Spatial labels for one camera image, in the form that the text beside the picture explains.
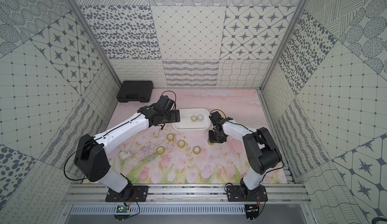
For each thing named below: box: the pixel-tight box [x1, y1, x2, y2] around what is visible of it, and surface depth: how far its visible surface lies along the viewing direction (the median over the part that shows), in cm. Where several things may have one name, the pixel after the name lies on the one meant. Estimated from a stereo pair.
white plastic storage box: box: [172, 107, 211, 131], surface depth 103 cm
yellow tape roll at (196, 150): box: [192, 145, 202, 156], surface depth 90 cm
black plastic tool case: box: [116, 80, 154, 103], surface depth 121 cm
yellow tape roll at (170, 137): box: [166, 133, 175, 142], surface depth 95 cm
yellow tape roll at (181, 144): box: [177, 139, 186, 149], surface depth 92 cm
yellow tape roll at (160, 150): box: [156, 146, 166, 156], surface depth 90 cm
